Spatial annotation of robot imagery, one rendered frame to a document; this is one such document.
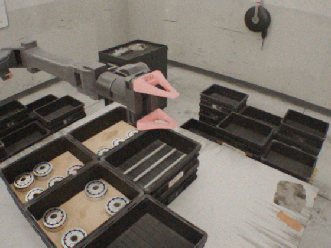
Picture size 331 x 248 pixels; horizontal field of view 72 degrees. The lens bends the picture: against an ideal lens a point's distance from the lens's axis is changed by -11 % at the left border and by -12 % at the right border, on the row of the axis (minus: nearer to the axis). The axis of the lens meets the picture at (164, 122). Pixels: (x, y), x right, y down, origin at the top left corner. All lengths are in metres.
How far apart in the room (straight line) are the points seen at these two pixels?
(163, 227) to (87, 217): 0.31
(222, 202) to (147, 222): 0.43
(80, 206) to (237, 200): 0.75
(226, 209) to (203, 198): 0.13
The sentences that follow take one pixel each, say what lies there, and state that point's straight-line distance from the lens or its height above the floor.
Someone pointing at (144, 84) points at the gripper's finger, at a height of 1.51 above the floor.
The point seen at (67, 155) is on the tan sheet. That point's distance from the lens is 1.42.
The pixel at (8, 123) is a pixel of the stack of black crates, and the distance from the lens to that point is 2.55.
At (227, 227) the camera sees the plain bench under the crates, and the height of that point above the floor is 0.70.
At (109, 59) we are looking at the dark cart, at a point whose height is 0.84.
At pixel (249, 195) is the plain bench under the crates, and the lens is 1.37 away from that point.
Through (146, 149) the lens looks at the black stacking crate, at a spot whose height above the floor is 0.83.
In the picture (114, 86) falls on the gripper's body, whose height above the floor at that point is 1.47.
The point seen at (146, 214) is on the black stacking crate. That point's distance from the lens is 1.08.
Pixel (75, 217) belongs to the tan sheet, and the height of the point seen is 0.83.
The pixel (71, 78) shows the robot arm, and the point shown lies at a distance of 0.67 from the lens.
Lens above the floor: 1.70
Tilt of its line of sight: 33 degrees down
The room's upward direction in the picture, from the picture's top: straight up
